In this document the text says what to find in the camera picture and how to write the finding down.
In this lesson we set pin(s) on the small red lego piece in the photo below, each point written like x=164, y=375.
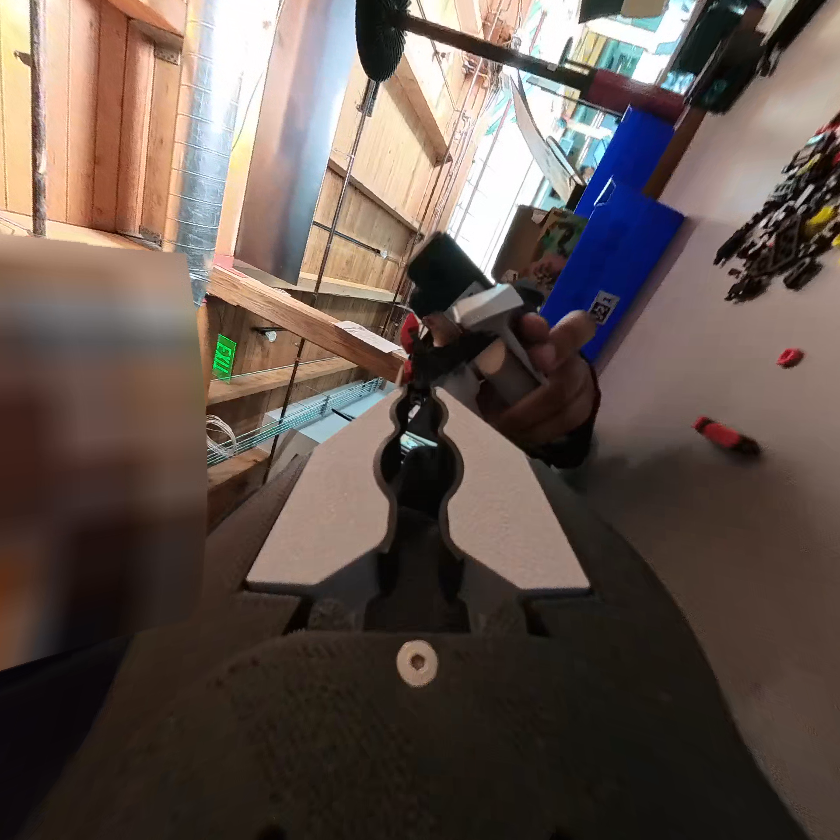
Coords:
x=790, y=357

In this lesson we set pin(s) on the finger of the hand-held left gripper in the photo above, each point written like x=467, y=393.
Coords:
x=489, y=305

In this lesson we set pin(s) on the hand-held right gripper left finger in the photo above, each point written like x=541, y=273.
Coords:
x=321, y=518

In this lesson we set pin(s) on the black support pole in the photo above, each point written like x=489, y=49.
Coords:
x=384, y=39

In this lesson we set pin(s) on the person's left hand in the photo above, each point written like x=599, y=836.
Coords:
x=558, y=394

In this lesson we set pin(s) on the paper sign on beam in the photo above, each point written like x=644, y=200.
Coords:
x=367, y=336

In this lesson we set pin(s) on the open printed cardboard box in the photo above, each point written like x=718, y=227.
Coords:
x=551, y=256

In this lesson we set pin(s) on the wooden ceiling beam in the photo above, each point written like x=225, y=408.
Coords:
x=295, y=315

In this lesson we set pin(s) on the red and black lego piece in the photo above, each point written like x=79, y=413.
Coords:
x=722, y=433

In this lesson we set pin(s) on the green exit sign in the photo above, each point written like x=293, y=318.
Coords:
x=224, y=358

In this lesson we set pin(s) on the pile of lego pieces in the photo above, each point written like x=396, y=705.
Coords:
x=781, y=243

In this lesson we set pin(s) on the blue storage bin with tag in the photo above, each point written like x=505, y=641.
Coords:
x=623, y=262

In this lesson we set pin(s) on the silver air duct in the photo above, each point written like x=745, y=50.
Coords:
x=203, y=164

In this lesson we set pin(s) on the tall cardboard panel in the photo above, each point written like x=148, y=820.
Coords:
x=538, y=138

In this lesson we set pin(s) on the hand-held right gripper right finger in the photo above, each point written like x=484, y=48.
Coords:
x=512, y=518

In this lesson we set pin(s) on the grey ceiling panel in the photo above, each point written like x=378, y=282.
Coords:
x=289, y=131

